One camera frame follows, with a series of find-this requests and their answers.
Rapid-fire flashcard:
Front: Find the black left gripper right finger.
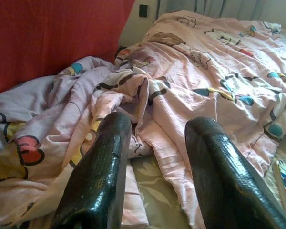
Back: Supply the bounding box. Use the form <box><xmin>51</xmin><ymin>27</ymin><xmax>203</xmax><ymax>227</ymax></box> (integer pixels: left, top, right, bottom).
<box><xmin>184</xmin><ymin>116</ymin><xmax>286</xmax><ymax>229</ymax></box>

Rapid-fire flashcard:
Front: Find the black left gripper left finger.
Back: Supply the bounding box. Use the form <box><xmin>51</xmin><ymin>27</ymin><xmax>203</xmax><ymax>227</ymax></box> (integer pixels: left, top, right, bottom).
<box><xmin>50</xmin><ymin>112</ymin><xmax>133</xmax><ymax>229</ymax></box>

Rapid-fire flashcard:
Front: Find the bed with grey floral sheet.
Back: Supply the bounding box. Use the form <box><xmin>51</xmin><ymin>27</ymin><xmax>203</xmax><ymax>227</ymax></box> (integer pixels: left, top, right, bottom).
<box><xmin>123</xmin><ymin>26</ymin><xmax>286</xmax><ymax>229</ymax></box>

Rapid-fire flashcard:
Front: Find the lilac cartoon blanket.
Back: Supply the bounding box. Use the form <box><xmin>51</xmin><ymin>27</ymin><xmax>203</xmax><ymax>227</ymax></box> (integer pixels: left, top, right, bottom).
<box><xmin>0</xmin><ymin>56</ymin><xmax>153</xmax><ymax>229</ymax></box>

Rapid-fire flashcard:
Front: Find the pink cartoon quilt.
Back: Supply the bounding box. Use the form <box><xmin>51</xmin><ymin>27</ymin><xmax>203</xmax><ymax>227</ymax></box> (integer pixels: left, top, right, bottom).
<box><xmin>92</xmin><ymin>10</ymin><xmax>286</xmax><ymax>215</ymax></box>

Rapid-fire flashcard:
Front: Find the big red folded cushion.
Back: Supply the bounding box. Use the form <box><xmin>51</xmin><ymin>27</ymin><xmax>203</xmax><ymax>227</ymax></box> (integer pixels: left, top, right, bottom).
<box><xmin>0</xmin><ymin>0</ymin><xmax>136</xmax><ymax>98</ymax></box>

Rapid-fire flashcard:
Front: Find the grey curtain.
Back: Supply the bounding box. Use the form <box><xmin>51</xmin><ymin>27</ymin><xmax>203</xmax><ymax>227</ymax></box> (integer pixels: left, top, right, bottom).
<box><xmin>154</xmin><ymin>0</ymin><xmax>286</xmax><ymax>31</ymax></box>

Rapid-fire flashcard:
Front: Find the black wall socket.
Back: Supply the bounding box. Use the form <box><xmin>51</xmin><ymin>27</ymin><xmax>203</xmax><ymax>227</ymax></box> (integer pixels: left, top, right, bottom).
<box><xmin>138</xmin><ymin>3</ymin><xmax>149</xmax><ymax>18</ymax></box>

